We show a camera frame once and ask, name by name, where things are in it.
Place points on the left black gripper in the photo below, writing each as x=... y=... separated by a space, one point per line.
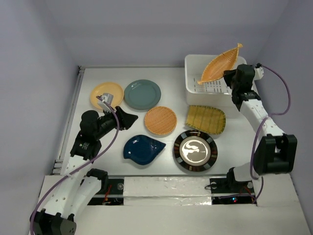
x=125 y=120

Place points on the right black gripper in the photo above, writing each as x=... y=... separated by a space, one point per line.
x=228 y=75

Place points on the orange woven boat-shaped basket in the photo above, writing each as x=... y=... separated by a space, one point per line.
x=215 y=69

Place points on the dark blue leaf-shaped plate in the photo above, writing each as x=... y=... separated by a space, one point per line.
x=142 y=149

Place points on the round woven orange basket plate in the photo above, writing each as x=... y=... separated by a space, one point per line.
x=160 y=120

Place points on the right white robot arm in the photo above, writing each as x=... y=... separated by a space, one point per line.
x=273 y=150

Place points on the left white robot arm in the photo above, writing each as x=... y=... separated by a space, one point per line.
x=57 y=211

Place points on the white plastic bin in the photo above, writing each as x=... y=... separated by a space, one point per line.
x=215 y=94

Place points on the teal round plate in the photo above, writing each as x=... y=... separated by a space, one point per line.
x=142 y=94

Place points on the yellow round plate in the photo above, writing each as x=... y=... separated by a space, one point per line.
x=111 y=88

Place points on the yellow woven bamboo tray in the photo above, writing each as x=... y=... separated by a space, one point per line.
x=206 y=119

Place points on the silver foil taped panel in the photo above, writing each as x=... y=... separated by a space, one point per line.
x=166 y=191

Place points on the dark round patterned plate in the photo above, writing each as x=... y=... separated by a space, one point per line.
x=195 y=151

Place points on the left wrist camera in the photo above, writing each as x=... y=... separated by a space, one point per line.
x=105 y=101

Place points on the aluminium frame rail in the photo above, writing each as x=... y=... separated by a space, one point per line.
x=58 y=163

